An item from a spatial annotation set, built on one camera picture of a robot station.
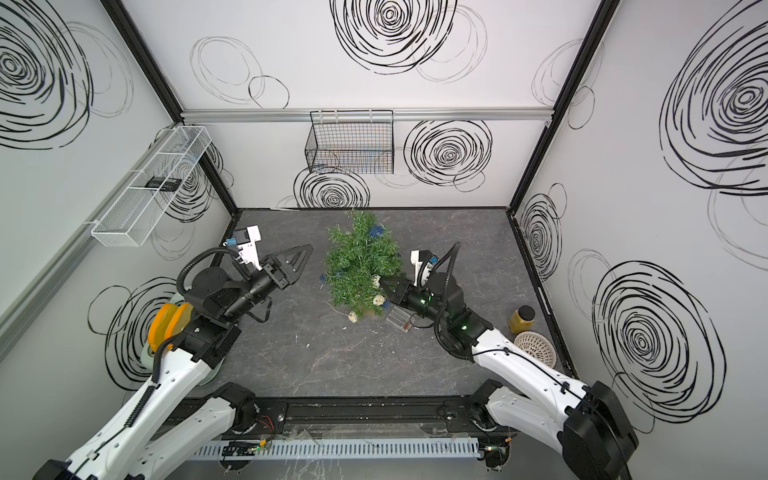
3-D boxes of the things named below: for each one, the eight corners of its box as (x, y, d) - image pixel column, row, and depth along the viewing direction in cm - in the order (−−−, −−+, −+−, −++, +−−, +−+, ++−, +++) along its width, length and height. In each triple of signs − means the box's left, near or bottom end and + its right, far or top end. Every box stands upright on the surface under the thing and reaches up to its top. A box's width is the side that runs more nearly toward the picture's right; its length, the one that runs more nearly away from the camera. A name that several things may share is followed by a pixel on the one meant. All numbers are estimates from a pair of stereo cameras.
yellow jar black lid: (510, 337, 89) (522, 322, 81) (505, 320, 93) (516, 304, 85) (524, 337, 89) (538, 322, 81) (519, 320, 93) (532, 304, 85)
